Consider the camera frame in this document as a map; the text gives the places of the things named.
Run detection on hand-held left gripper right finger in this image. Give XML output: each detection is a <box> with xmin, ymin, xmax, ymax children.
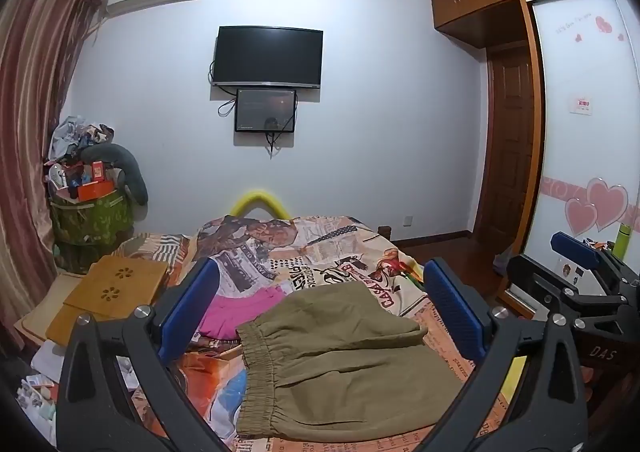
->
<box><xmin>415</xmin><ymin>257</ymin><xmax>588</xmax><ymax>452</ymax></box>

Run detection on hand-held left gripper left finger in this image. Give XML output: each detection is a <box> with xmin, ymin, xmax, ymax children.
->
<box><xmin>56</xmin><ymin>258</ymin><xmax>236</xmax><ymax>452</ymax></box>

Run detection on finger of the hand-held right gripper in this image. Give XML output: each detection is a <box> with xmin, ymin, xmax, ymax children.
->
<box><xmin>506</xmin><ymin>254</ymin><xmax>632</xmax><ymax>320</ymax></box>
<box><xmin>550</xmin><ymin>231</ymin><xmax>640</xmax><ymax>285</ymax></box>

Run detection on olive green pants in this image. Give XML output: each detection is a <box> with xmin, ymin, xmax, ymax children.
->
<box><xmin>235</xmin><ymin>280</ymin><xmax>466</xmax><ymax>443</ymax></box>

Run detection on pink folded garment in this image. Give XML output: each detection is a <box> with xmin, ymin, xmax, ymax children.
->
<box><xmin>197</xmin><ymin>284</ymin><xmax>296</xmax><ymax>340</ymax></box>

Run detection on wooden lap table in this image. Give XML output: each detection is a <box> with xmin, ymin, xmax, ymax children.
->
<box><xmin>46</xmin><ymin>254</ymin><xmax>170</xmax><ymax>348</ymax></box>

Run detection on white heart-print wardrobe door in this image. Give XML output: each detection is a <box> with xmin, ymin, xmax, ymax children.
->
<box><xmin>522</xmin><ymin>0</ymin><xmax>640</xmax><ymax>258</ymax></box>

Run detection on yellow foam tube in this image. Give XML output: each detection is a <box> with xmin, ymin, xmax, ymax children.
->
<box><xmin>229</xmin><ymin>189</ymin><xmax>292</xmax><ymax>222</ymax></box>

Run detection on green patterned storage bin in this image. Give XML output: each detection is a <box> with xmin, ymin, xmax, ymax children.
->
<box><xmin>50</xmin><ymin>187</ymin><xmax>135</xmax><ymax>275</ymax></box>

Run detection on printed blanket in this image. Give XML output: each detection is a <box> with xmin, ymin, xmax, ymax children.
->
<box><xmin>117</xmin><ymin>214</ymin><xmax>531</xmax><ymax>452</ymax></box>

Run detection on grey neck pillow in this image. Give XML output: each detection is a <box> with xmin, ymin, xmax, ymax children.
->
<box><xmin>80</xmin><ymin>143</ymin><xmax>149</xmax><ymax>206</ymax></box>

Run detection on orange box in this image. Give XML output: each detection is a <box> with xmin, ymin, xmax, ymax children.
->
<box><xmin>77</xmin><ymin>180</ymin><xmax>115</xmax><ymax>201</ymax></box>

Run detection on beige flat board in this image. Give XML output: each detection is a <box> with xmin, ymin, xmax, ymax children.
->
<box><xmin>15</xmin><ymin>272</ymin><xmax>76</xmax><ymax>348</ymax></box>

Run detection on white plastic bag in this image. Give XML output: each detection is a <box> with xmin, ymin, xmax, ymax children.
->
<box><xmin>30</xmin><ymin>339</ymin><xmax>76</xmax><ymax>385</ymax></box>

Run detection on pile of clothes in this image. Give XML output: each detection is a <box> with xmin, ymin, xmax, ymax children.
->
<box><xmin>50</xmin><ymin>114</ymin><xmax>116</xmax><ymax>168</ymax></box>

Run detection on striped brown curtain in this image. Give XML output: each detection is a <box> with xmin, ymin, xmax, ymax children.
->
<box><xmin>0</xmin><ymin>0</ymin><xmax>108</xmax><ymax>348</ymax></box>

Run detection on small black wall monitor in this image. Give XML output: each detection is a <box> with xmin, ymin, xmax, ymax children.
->
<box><xmin>235</xmin><ymin>88</ymin><xmax>297</xmax><ymax>134</ymax></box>

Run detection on black wall television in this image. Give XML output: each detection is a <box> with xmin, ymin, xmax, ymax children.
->
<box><xmin>210</xmin><ymin>25</ymin><xmax>323</xmax><ymax>89</ymax></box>

